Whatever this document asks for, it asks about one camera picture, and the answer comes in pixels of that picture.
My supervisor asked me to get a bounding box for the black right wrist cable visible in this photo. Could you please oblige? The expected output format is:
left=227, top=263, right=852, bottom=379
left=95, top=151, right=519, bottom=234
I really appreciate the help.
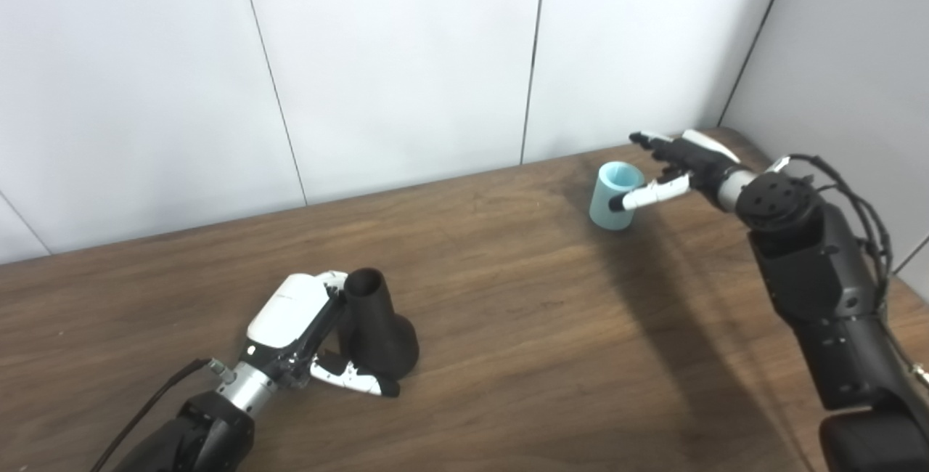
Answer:
left=766, top=154, right=929, bottom=386

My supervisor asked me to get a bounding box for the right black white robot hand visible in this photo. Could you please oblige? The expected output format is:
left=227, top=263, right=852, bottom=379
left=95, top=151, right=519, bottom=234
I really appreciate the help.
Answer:
left=608, top=129, right=742, bottom=213

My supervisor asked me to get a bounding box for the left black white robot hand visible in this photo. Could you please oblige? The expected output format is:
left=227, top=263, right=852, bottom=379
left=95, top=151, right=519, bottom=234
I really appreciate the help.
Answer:
left=240, top=270, right=401, bottom=398

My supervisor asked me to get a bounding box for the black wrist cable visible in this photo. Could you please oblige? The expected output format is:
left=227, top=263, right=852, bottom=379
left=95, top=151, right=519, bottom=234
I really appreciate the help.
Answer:
left=89, top=358, right=237, bottom=472
left=766, top=154, right=929, bottom=386

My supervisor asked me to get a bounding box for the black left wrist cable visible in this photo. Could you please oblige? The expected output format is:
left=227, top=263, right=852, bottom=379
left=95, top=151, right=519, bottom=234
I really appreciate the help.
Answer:
left=89, top=358, right=237, bottom=472

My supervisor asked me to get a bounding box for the black flared nozzle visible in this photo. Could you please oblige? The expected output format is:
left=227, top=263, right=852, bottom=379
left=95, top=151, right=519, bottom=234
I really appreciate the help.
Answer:
left=338, top=267, right=420, bottom=380

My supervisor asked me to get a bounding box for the light blue cylinder cup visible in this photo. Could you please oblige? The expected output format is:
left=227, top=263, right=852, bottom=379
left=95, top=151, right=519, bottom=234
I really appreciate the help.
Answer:
left=589, top=161, right=647, bottom=232

